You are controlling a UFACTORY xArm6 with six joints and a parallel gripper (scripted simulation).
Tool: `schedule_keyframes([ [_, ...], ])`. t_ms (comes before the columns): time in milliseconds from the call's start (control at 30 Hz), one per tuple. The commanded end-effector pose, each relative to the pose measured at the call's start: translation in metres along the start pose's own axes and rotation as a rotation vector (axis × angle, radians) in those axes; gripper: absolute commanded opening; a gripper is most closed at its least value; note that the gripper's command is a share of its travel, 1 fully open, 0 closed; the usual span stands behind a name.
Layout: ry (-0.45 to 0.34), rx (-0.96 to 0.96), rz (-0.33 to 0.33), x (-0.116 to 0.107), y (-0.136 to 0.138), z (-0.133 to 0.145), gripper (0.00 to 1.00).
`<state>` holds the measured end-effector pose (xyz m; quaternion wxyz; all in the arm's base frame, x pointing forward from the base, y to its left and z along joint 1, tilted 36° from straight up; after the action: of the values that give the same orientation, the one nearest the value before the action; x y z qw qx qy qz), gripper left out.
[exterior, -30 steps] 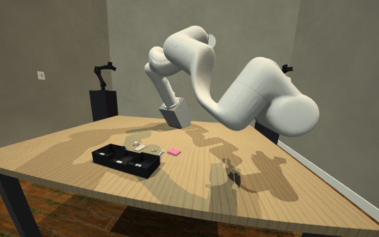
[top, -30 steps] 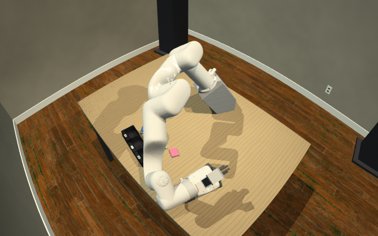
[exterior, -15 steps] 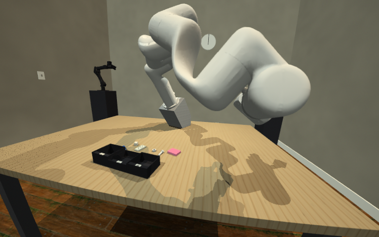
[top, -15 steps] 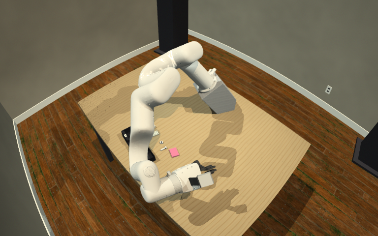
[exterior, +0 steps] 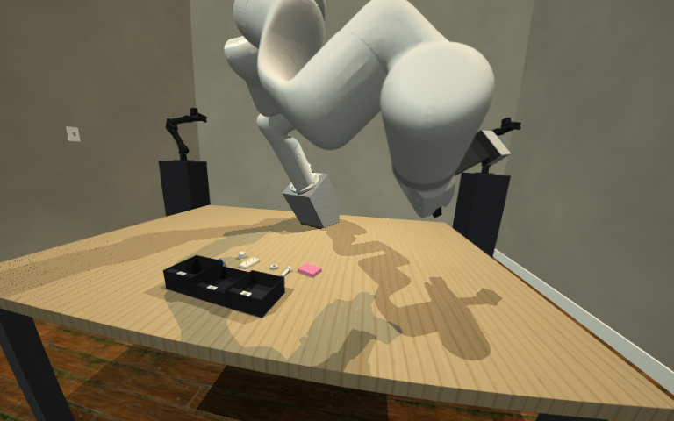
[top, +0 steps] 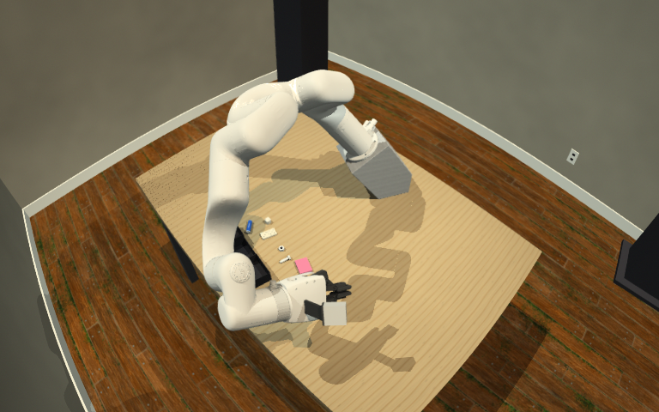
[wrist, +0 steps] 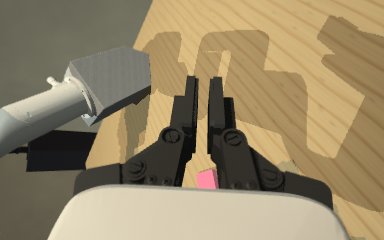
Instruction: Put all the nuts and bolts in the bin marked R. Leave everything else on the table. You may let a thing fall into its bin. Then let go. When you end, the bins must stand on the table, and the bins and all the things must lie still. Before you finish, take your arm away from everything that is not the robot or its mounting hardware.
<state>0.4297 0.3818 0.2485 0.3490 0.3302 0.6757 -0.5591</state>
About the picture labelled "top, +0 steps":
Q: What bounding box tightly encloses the white domino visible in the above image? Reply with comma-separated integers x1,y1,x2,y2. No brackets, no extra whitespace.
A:
260,228,277,239

